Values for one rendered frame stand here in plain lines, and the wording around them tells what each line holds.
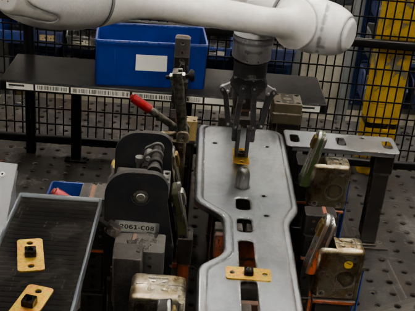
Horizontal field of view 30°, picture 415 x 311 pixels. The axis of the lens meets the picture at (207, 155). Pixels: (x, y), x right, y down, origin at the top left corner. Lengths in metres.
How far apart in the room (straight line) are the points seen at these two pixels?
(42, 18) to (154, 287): 0.46
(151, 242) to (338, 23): 0.56
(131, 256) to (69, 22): 0.39
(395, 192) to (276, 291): 1.13
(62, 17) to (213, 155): 0.72
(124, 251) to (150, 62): 0.92
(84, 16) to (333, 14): 0.52
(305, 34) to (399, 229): 0.90
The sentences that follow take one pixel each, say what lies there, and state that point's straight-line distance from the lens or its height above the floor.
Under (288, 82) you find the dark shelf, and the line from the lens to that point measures 2.28.
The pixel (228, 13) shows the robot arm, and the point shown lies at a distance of 1.46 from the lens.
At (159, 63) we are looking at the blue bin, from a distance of 2.13.
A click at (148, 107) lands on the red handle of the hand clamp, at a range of 1.78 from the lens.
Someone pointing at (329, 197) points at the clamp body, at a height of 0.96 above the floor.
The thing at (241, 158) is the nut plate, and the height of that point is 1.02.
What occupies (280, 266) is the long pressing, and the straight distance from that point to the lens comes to 1.48.
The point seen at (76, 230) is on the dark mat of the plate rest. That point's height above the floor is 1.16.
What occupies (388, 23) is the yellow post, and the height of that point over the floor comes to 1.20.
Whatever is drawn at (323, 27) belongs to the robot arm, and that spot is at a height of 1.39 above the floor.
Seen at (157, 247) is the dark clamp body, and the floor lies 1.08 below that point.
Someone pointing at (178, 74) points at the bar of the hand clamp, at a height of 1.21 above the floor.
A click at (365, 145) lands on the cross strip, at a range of 2.02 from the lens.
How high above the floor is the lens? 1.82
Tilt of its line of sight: 26 degrees down
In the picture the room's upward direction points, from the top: 5 degrees clockwise
